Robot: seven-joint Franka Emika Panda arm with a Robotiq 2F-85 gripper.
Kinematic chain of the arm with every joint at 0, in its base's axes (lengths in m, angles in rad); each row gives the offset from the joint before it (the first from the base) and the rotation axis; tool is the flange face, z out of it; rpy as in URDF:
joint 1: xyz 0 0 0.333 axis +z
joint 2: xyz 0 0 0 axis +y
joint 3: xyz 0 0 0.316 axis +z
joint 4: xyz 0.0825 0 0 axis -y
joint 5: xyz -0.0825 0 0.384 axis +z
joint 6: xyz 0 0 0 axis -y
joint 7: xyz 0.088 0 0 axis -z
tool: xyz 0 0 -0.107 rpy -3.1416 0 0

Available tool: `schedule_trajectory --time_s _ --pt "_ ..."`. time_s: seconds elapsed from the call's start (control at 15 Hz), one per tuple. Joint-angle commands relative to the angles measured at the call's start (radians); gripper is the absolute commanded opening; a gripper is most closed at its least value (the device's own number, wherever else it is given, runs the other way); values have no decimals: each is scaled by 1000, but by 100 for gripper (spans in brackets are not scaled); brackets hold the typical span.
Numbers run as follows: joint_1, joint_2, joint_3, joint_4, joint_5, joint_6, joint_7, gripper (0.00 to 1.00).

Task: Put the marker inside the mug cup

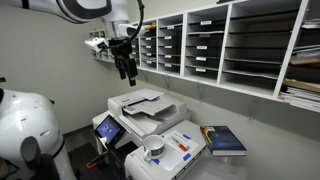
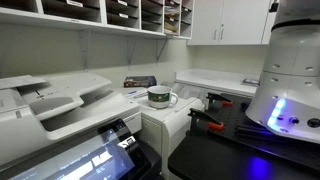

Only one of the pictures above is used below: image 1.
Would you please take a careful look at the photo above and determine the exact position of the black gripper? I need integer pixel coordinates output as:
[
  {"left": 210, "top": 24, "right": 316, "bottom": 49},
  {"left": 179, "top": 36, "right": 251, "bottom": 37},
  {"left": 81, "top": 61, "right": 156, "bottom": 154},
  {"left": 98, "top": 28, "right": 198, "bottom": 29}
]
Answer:
[{"left": 108, "top": 37, "right": 139, "bottom": 88}]

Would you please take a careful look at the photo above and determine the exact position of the red capped grey marker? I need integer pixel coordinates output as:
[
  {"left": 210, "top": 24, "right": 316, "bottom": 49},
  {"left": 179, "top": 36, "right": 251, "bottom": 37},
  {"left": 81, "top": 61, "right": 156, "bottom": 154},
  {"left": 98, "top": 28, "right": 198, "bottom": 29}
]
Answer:
[{"left": 170, "top": 134, "right": 190, "bottom": 153}]

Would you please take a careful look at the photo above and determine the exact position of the white domed robot base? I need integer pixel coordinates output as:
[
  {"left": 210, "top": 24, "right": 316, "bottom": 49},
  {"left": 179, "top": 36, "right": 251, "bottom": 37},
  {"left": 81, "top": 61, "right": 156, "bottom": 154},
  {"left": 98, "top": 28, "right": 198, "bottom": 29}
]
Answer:
[{"left": 0, "top": 87, "right": 78, "bottom": 180}]

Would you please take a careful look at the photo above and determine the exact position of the white mug with dark band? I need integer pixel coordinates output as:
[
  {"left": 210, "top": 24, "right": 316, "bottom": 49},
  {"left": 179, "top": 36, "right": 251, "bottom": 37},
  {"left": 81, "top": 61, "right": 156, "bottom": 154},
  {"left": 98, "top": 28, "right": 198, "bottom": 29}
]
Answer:
[{"left": 142, "top": 134, "right": 166, "bottom": 163}]

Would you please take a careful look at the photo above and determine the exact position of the white office printer copier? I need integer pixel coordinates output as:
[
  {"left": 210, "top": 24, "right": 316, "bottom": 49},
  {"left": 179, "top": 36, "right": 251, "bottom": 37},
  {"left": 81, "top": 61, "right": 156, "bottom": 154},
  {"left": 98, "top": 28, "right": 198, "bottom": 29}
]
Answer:
[{"left": 91, "top": 88, "right": 208, "bottom": 180}]

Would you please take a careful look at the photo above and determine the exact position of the printer touchscreen panel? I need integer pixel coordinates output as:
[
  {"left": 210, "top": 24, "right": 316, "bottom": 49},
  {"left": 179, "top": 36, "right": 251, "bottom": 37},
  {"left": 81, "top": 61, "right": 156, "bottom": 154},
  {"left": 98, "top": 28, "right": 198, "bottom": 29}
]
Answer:
[{"left": 94, "top": 114, "right": 127, "bottom": 146}]

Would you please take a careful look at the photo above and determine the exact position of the white printed instruction sheet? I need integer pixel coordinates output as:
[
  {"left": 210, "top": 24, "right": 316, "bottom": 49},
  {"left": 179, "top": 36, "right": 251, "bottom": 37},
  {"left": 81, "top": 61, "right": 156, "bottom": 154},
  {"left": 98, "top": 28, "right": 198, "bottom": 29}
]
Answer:
[{"left": 152, "top": 129, "right": 200, "bottom": 172}]

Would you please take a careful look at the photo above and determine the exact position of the white mail sorter shelf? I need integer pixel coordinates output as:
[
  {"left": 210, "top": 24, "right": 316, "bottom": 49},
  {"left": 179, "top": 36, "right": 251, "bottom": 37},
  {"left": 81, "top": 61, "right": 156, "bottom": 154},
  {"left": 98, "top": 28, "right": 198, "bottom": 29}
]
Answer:
[{"left": 88, "top": 0, "right": 320, "bottom": 114}]

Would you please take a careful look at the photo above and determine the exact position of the blue hardcover book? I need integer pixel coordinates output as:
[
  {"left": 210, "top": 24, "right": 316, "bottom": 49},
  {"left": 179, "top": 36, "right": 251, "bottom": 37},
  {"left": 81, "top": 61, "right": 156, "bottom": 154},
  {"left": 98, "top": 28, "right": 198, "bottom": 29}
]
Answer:
[{"left": 199, "top": 125, "right": 248, "bottom": 158}]

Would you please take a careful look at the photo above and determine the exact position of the stack of papers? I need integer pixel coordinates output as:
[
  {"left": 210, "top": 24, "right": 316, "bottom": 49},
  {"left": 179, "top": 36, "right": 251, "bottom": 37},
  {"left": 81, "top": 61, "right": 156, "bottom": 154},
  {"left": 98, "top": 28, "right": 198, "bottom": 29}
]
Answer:
[{"left": 278, "top": 78, "right": 320, "bottom": 111}]

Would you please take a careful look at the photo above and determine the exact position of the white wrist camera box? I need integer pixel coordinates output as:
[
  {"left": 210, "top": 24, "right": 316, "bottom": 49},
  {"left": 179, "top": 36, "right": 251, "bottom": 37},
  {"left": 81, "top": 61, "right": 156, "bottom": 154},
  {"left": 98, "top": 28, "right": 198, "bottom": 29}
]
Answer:
[{"left": 84, "top": 36, "right": 110, "bottom": 53}]

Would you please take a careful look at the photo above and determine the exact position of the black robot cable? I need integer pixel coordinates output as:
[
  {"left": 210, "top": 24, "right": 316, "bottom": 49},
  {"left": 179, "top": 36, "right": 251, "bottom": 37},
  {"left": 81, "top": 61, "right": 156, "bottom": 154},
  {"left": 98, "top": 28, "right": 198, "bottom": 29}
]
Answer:
[{"left": 114, "top": 0, "right": 146, "bottom": 48}]

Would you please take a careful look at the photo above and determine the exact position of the orange handled tool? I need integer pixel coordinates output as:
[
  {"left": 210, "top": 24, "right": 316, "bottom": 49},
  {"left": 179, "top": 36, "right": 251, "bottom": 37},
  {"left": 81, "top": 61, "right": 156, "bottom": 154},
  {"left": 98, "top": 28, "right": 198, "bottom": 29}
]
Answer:
[{"left": 85, "top": 161, "right": 98, "bottom": 170}]

